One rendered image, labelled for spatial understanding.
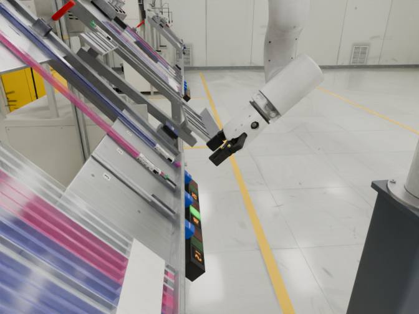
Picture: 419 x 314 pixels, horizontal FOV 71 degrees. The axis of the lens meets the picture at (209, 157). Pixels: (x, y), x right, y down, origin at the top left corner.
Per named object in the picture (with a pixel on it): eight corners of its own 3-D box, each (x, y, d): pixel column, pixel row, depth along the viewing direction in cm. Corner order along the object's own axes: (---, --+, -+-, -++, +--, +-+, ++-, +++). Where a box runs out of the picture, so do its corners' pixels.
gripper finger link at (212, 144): (232, 136, 79) (213, 152, 81) (230, 132, 82) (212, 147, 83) (224, 128, 78) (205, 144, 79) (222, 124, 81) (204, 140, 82)
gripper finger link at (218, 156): (239, 153, 69) (217, 171, 70) (237, 147, 71) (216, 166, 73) (230, 144, 67) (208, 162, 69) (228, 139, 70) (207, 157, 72)
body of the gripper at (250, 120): (278, 126, 69) (241, 157, 71) (267, 114, 78) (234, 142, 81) (258, 103, 66) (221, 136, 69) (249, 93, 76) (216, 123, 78)
